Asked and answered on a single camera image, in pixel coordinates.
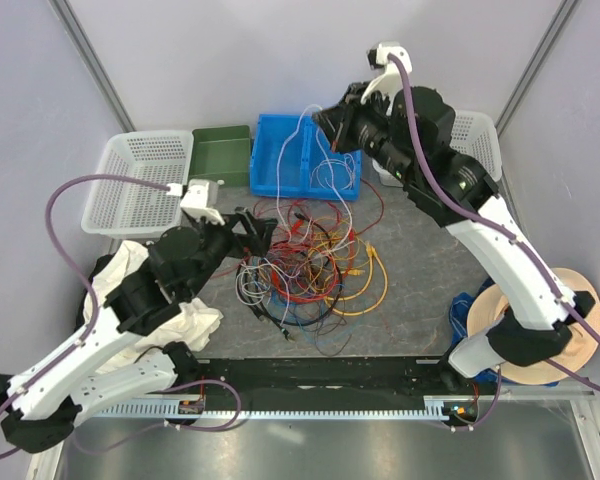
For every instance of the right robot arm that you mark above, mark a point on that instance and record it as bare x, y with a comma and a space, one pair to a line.
534, 324

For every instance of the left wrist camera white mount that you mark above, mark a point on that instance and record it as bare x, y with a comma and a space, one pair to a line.
198, 199

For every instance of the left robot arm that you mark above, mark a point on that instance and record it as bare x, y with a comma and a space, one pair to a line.
41, 407

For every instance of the left grey aluminium post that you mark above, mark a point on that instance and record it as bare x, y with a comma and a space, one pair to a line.
78, 36

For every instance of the light blue cable duct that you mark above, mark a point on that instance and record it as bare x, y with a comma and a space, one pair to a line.
173, 408

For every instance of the grey aluminium corner post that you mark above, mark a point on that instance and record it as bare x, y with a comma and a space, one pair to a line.
537, 60

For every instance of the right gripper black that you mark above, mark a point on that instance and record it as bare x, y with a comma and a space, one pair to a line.
339, 121

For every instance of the blue cloth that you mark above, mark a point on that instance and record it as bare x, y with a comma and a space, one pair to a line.
458, 315

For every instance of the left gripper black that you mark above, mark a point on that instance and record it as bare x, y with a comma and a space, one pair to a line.
256, 243

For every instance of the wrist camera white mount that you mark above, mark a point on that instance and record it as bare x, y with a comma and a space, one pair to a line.
198, 199
386, 57

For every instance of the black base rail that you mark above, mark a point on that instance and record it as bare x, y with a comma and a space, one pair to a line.
306, 382

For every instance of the blue divided plastic bin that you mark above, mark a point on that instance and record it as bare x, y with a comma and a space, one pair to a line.
291, 158

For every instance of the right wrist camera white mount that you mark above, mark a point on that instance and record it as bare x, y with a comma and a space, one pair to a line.
386, 57

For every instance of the green plastic box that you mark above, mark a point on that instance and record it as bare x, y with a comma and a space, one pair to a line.
222, 153

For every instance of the white basket with clothes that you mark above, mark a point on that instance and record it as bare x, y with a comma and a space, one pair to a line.
473, 134

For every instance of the empty white basket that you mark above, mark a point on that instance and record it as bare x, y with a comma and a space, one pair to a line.
122, 210

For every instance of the white cloth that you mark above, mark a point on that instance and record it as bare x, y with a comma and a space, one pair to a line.
193, 325

